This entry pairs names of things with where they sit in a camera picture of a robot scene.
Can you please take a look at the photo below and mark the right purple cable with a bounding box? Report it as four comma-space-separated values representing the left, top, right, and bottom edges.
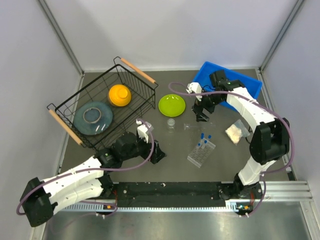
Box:
168, 81, 296, 173

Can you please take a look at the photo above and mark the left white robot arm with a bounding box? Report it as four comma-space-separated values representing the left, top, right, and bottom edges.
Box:
18, 132, 166, 228

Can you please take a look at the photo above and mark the green plastic plate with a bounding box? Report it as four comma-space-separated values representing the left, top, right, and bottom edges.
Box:
158, 94, 186, 118

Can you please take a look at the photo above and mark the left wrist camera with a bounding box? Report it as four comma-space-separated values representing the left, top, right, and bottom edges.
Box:
136, 119, 154, 143

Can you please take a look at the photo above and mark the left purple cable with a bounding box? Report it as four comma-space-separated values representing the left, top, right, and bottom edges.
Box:
16, 118, 155, 216

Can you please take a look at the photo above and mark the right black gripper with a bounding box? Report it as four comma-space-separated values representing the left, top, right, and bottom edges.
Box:
191, 88, 224, 123

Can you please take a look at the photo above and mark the orange ribbed bowl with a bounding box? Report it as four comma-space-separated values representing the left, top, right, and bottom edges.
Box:
108, 84, 132, 107

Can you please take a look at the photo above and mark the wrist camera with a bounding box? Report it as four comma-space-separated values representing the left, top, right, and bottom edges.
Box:
136, 119, 154, 143
186, 82, 202, 94

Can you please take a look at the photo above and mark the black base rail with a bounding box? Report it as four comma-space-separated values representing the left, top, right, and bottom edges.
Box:
62, 181, 253, 213

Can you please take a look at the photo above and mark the clear glass bottle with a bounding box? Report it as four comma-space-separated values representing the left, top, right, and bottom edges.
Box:
167, 118, 176, 133

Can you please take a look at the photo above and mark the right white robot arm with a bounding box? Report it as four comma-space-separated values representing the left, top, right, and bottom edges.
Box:
186, 70, 290, 200

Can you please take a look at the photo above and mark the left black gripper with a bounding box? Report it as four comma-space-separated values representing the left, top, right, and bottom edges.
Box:
121, 132, 166, 164

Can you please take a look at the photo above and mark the blue ceramic plate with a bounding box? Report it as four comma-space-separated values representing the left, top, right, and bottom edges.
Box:
73, 101, 113, 136

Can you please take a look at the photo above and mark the purple cable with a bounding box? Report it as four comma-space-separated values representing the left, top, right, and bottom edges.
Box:
168, 81, 296, 173
16, 118, 155, 216

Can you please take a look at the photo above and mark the beige sponge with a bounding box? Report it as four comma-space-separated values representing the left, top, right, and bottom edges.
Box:
225, 119, 250, 145

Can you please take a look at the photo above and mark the clear test tube rack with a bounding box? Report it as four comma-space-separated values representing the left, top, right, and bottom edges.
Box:
187, 140, 216, 168

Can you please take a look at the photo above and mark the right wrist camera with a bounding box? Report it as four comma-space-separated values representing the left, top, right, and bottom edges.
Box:
186, 82, 202, 94

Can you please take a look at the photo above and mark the blue plastic bin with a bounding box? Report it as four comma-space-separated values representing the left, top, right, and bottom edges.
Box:
193, 61, 263, 99

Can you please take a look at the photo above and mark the glass thistle funnel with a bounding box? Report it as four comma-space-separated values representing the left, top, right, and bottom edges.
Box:
183, 122, 216, 131

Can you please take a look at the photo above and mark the black wire basket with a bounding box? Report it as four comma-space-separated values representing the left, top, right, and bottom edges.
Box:
47, 56, 158, 151

